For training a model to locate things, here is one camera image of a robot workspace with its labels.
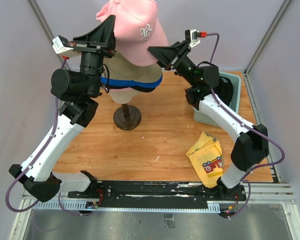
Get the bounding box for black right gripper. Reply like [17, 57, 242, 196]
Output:
[145, 40, 198, 87]

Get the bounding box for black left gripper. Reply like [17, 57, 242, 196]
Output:
[70, 14, 117, 96]

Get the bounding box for blue cap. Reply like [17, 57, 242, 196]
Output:
[100, 75, 163, 89]

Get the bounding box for black baseball cap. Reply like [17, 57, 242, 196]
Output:
[131, 86, 156, 93]

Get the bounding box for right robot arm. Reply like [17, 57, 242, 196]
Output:
[147, 40, 269, 200]

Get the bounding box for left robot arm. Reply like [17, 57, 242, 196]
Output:
[9, 15, 116, 203]

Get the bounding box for cream mannequin head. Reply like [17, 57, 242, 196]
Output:
[108, 90, 141, 104]

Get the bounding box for black cap in bin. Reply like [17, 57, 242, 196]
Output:
[215, 76, 234, 106]

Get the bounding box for light teal plastic bin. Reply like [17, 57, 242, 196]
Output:
[193, 72, 242, 130]

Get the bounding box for yellow printed cloth hat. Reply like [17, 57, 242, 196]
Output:
[186, 132, 224, 189]

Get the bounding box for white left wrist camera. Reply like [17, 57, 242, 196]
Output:
[52, 35, 79, 59]

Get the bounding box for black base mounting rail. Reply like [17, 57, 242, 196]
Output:
[67, 180, 247, 204]

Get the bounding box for white cable duct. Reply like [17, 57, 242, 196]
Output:
[34, 198, 221, 213]

